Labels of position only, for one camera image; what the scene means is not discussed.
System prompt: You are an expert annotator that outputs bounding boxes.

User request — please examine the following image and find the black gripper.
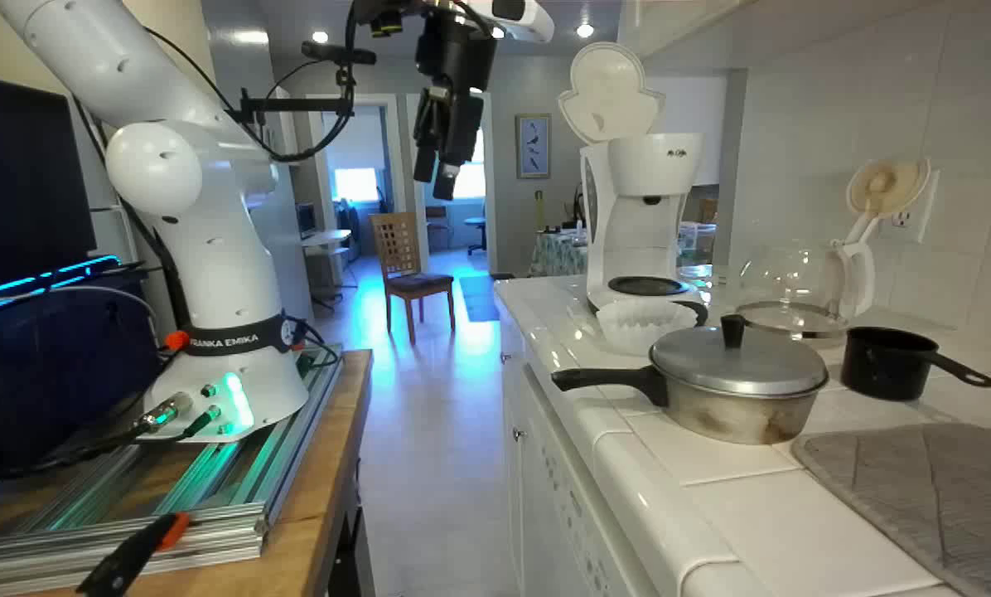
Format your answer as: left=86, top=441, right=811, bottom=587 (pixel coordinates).
left=413, top=13, right=497, bottom=200

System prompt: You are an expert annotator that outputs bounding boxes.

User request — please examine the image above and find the steel pot lid black knob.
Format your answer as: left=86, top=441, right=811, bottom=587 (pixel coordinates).
left=645, top=313, right=833, bottom=400

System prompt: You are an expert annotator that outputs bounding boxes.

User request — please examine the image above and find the grey quilted mat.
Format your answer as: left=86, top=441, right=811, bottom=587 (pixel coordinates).
left=793, top=424, right=991, bottom=597

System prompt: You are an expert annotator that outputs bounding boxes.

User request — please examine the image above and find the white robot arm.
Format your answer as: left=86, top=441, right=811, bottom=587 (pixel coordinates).
left=0, top=0, right=553, bottom=445

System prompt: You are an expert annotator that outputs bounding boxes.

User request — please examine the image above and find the wooden chair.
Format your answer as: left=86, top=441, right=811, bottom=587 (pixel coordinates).
left=370, top=213, right=453, bottom=328

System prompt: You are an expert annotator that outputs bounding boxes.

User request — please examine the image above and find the white coffee maker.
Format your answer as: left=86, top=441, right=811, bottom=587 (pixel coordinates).
left=557, top=42, right=704, bottom=309

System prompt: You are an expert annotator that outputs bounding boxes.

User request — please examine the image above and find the white paper coffee filter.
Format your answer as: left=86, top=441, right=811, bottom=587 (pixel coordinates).
left=598, top=299, right=707, bottom=356

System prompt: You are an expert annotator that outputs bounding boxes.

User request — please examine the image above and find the glass coffee carafe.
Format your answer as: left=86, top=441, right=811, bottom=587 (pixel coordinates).
left=736, top=160, right=935, bottom=342

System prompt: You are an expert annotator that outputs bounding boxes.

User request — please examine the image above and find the black computer monitor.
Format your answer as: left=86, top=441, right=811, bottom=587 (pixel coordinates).
left=0, top=83, right=95, bottom=283

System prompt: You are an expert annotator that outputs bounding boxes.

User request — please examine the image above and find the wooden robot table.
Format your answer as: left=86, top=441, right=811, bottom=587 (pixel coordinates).
left=30, top=352, right=370, bottom=597

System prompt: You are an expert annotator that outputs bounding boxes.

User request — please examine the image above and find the dark blue bag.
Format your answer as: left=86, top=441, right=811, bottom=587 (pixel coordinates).
left=0, top=289, right=159, bottom=476

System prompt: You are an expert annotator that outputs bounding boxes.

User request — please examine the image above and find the small black measuring cup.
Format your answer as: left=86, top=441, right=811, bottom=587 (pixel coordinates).
left=843, top=325, right=991, bottom=400

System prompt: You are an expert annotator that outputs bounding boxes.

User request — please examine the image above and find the black orange clamp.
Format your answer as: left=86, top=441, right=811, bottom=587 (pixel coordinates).
left=75, top=510, right=190, bottom=597

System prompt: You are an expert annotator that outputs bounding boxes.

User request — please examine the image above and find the framed wall picture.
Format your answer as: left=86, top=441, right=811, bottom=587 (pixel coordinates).
left=517, top=117, right=551, bottom=179

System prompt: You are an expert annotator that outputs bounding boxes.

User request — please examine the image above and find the black camera on mount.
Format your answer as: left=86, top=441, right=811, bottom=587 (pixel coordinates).
left=301, top=38, right=379, bottom=67

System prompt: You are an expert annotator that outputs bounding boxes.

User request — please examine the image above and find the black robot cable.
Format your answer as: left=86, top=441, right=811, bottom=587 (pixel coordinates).
left=139, top=2, right=364, bottom=164

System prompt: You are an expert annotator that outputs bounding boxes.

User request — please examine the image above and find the steel pot with black handle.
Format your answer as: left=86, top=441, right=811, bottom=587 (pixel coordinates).
left=551, top=363, right=818, bottom=445

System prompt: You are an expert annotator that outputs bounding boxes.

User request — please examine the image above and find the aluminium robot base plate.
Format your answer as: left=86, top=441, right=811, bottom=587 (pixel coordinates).
left=0, top=362, right=342, bottom=597

